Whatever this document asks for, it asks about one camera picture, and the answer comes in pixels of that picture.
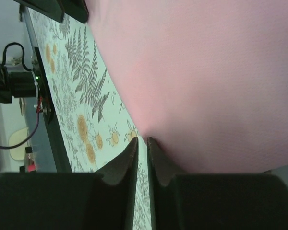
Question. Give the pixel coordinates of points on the floral table mat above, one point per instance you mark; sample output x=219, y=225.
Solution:
x=94, y=122

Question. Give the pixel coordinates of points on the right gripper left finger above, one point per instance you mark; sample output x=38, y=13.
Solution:
x=101, y=200

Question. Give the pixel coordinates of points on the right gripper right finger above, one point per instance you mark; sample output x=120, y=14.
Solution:
x=210, y=201

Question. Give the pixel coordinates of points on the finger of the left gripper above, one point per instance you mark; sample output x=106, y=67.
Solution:
x=76, y=9
x=50, y=8

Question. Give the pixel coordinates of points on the pink t shirt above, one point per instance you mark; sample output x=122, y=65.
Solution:
x=207, y=79

